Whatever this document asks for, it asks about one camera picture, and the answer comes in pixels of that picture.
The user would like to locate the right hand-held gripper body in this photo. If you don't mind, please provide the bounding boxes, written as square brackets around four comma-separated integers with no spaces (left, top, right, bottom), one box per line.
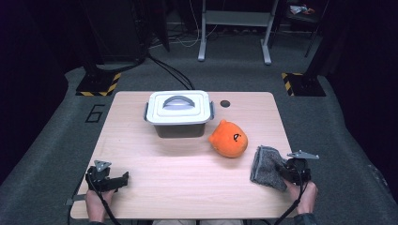
[283,149,320,186]

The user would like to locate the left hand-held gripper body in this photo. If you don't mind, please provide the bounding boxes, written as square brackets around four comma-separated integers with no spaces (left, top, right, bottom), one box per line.
[85,159,112,192]

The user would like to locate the orange plush toy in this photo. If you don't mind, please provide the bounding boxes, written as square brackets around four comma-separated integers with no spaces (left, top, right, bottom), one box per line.
[207,119,249,158]

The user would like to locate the black side table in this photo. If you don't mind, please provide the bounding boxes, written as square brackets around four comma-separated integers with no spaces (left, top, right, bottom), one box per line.
[281,0,329,58]

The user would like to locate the white lid with grey handle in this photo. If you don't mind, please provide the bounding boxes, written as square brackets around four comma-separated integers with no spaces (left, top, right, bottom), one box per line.
[145,89,213,126]

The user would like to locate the white metal desk frame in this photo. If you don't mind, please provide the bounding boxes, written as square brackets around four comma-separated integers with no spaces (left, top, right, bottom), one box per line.
[197,0,280,66]

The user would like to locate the grey fluffy cloth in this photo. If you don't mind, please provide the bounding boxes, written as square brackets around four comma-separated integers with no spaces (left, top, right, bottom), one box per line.
[249,144,289,192]

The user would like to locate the person's left hand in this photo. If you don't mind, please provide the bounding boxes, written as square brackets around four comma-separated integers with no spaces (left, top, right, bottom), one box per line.
[84,188,115,224]

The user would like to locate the person's right hand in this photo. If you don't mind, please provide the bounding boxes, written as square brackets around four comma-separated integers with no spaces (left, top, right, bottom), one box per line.
[285,179,319,216]

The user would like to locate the white cable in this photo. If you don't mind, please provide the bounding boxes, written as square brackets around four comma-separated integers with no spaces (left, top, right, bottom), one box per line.
[149,0,220,50]

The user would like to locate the hand-held gripper black cable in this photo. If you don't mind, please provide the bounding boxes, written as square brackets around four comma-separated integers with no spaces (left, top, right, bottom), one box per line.
[86,174,122,225]
[274,174,306,225]

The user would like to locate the right hand-held gripper black cable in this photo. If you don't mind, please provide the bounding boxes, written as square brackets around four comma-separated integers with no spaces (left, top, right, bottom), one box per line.
[274,174,306,225]

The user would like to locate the grey tape strip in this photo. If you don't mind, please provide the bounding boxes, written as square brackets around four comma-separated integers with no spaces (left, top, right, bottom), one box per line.
[65,194,86,206]

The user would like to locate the black yellow striped stand base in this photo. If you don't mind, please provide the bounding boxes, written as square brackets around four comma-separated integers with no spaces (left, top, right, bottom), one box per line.
[281,72,327,98]
[75,72,122,98]

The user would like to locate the left hand-held gripper black cable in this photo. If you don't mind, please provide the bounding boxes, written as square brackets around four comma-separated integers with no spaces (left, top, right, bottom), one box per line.
[86,174,122,225]

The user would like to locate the dark cabinet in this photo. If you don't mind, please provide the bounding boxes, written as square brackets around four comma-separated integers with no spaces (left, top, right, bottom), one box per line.
[83,0,148,64]

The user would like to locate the black floor cables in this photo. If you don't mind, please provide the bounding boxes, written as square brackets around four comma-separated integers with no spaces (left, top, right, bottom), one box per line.
[146,52,196,92]

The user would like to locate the brown transparent storage box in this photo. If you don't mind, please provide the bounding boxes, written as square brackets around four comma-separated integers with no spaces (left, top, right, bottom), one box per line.
[143,101,216,139]

